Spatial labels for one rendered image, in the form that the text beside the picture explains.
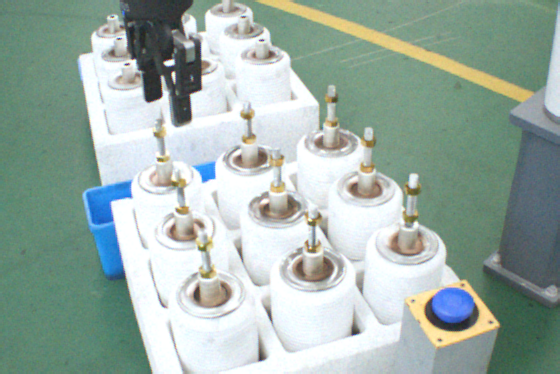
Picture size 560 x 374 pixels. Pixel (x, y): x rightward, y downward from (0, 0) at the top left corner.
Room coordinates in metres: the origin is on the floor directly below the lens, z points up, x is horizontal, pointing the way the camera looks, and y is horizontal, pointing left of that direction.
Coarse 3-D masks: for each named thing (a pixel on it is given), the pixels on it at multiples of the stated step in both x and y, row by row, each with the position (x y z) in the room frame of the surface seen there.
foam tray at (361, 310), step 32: (128, 224) 0.80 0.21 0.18; (224, 224) 0.79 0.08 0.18; (320, 224) 0.80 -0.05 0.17; (128, 256) 0.73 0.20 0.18; (256, 288) 0.66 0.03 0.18; (160, 320) 0.61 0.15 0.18; (160, 352) 0.56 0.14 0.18; (320, 352) 0.55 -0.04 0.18; (352, 352) 0.55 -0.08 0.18; (384, 352) 0.56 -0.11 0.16
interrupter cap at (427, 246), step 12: (384, 228) 0.68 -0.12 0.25; (396, 228) 0.68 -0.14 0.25; (420, 228) 0.68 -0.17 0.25; (384, 240) 0.66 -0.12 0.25; (396, 240) 0.66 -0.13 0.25; (420, 240) 0.66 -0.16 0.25; (432, 240) 0.65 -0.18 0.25; (384, 252) 0.64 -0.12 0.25; (396, 252) 0.64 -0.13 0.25; (408, 252) 0.64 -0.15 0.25; (420, 252) 0.63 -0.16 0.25; (432, 252) 0.63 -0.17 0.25; (408, 264) 0.61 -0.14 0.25
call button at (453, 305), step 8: (448, 288) 0.49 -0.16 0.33; (456, 288) 0.49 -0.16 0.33; (440, 296) 0.48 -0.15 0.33; (448, 296) 0.48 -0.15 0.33; (456, 296) 0.48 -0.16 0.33; (464, 296) 0.48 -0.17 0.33; (432, 304) 0.48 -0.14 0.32; (440, 304) 0.47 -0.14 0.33; (448, 304) 0.47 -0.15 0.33; (456, 304) 0.47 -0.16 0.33; (464, 304) 0.47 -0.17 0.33; (472, 304) 0.47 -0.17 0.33; (440, 312) 0.46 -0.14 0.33; (448, 312) 0.46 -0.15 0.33; (456, 312) 0.46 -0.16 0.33; (464, 312) 0.46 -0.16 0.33; (448, 320) 0.46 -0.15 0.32; (456, 320) 0.46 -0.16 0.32
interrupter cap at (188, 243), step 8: (168, 216) 0.72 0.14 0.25; (200, 216) 0.71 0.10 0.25; (208, 216) 0.71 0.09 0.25; (160, 224) 0.70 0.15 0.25; (168, 224) 0.70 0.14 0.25; (200, 224) 0.70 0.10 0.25; (208, 224) 0.70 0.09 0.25; (160, 232) 0.69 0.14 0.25; (168, 232) 0.69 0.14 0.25; (176, 232) 0.69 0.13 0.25; (208, 232) 0.68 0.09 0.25; (160, 240) 0.67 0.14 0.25; (168, 240) 0.67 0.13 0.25; (176, 240) 0.67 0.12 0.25; (184, 240) 0.67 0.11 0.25; (192, 240) 0.67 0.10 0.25; (168, 248) 0.66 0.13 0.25; (176, 248) 0.65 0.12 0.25; (184, 248) 0.65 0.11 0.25; (192, 248) 0.66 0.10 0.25
